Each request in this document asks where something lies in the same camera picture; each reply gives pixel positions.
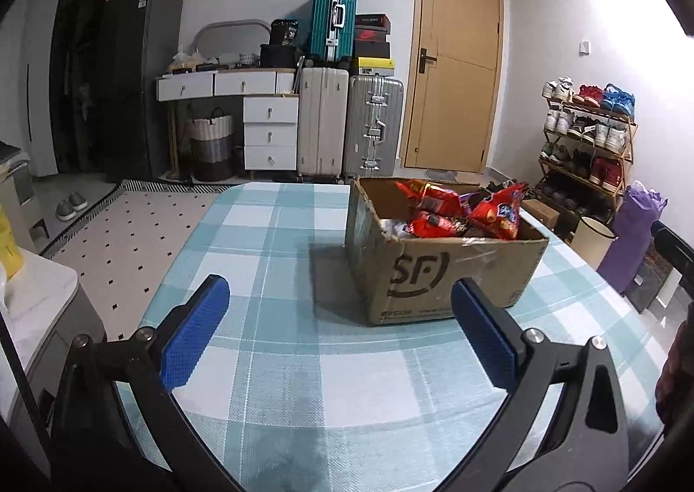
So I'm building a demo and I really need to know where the grey storage bin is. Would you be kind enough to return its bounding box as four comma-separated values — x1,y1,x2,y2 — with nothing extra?
0,142,51,254

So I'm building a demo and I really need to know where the dark open wardrobe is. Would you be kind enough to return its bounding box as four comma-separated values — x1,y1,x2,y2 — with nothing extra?
51,0,112,181

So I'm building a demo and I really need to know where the wooden shoe rack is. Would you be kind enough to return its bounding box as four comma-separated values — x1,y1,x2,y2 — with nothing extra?
537,96,639,211

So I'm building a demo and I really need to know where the cream bucket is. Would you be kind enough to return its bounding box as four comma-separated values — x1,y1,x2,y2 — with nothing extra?
570,215,618,272

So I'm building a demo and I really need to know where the grey framed mirror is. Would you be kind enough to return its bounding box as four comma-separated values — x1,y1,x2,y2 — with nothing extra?
193,20,272,62

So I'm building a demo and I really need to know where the brown cardboard box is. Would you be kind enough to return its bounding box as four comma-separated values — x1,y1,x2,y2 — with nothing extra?
345,176,550,326

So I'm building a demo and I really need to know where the purple bag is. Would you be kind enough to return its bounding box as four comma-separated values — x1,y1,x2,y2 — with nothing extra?
596,183,668,295

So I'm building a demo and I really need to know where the small brown carton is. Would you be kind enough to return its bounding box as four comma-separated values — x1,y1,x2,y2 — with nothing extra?
520,198,559,233

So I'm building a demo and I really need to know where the teal suitcase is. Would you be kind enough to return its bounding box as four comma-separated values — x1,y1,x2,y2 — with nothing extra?
309,0,359,65

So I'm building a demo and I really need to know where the red black-band noodle packet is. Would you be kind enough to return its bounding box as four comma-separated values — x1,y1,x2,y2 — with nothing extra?
404,215,471,239

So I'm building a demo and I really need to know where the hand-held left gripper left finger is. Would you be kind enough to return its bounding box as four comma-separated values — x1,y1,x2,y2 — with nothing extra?
51,274,247,492

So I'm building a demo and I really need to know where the dotted beige rug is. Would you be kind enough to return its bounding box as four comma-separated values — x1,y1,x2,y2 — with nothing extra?
40,178,234,346

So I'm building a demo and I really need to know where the grey refrigerator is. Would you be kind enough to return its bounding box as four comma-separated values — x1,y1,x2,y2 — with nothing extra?
103,0,182,181

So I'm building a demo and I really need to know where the red crisp packet blue label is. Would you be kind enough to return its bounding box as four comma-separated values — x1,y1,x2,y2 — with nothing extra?
467,181,530,242

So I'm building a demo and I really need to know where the white grey appliance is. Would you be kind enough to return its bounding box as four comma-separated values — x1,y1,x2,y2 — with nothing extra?
0,248,106,450

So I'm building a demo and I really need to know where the yellow plastic bag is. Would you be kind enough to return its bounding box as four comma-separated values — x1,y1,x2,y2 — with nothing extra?
0,205,25,280

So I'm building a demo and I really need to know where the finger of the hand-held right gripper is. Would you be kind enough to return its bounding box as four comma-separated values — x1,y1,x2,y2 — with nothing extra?
652,221,694,303

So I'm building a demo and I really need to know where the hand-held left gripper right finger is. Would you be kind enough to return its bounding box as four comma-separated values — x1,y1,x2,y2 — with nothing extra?
439,278,630,492

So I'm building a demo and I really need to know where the silver suitcase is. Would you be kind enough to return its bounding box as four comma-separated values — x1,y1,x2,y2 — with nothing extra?
343,75,405,179

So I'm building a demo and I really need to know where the red blue noodle packet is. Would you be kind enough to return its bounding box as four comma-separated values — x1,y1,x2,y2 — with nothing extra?
395,179,470,218

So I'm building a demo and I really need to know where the woven laundry basket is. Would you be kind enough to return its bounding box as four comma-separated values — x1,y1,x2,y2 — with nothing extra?
187,107,235,182

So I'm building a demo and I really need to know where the white desk with drawers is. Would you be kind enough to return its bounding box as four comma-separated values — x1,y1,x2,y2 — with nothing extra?
156,68,300,170

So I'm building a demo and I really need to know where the black pack white print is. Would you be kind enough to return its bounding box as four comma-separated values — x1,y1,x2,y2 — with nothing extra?
269,19,301,46

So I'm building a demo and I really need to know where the black case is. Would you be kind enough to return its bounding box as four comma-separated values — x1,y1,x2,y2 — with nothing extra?
259,43,305,70

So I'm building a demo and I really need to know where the dark patterned doormat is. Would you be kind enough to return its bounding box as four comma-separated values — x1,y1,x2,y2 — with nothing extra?
623,243,684,314

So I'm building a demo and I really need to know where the person's right forearm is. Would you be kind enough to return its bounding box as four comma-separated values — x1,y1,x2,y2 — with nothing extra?
655,302,694,430

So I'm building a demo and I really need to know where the beige suitcase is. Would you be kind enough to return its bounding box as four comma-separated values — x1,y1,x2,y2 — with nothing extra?
297,66,350,184

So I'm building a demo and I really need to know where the wooden door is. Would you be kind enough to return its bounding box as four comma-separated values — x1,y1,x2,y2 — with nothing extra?
400,0,505,173

